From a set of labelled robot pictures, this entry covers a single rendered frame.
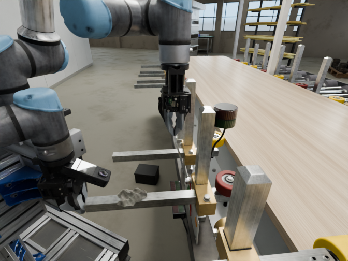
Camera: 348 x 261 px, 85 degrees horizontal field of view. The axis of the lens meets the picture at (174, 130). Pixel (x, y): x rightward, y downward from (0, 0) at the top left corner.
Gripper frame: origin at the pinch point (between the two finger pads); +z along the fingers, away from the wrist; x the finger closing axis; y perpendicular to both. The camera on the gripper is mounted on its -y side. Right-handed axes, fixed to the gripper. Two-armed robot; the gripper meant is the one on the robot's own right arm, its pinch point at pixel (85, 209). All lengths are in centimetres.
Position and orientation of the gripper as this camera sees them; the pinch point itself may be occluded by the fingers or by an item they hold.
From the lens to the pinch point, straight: 65.1
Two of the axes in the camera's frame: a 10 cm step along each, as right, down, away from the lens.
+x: 1.0, 4.8, -8.7
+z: 0.0, 8.8, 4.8
